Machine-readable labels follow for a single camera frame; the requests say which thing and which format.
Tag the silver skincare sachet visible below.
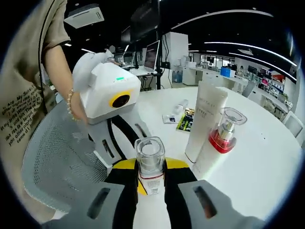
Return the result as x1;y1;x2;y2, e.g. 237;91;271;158
162;114;180;125

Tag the red collar skincare bottle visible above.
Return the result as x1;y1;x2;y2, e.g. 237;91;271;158
192;107;248;181

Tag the ceiling air conditioner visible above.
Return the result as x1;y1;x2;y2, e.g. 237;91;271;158
63;6;105;30

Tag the black cable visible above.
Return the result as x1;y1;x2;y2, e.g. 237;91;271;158
38;0;57;114

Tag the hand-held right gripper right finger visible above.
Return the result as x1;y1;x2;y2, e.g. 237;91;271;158
164;156;241;229

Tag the grey mesh office chair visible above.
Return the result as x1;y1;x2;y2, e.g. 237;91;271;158
22;100;113;211

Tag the long ceiling light strip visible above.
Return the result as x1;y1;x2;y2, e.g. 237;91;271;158
204;41;298;65
171;9;274;31

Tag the display shelf with goods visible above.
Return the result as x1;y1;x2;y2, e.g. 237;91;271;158
247;65;290;95

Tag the black tripod stand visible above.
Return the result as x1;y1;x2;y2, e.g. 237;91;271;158
155;0;165;91

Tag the white long counter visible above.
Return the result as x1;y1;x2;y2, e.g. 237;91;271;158
183;66;239;87

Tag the white chair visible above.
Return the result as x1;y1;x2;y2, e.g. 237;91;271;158
282;110;305;138

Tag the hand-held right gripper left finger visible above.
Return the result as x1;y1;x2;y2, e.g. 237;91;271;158
68;158;141;229

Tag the blue plastic bin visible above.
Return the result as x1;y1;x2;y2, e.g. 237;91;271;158
220;66;235;78

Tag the green skincare sachet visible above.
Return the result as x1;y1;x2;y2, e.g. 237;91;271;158
175;114;195;132

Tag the large black monitor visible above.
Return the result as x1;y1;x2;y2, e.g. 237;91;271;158
130;0;161;44

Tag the pearl bead bracelet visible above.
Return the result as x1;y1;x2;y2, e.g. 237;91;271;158
66;87;83;122

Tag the white skincare tube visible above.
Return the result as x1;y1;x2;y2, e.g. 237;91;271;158
185;80;229;164

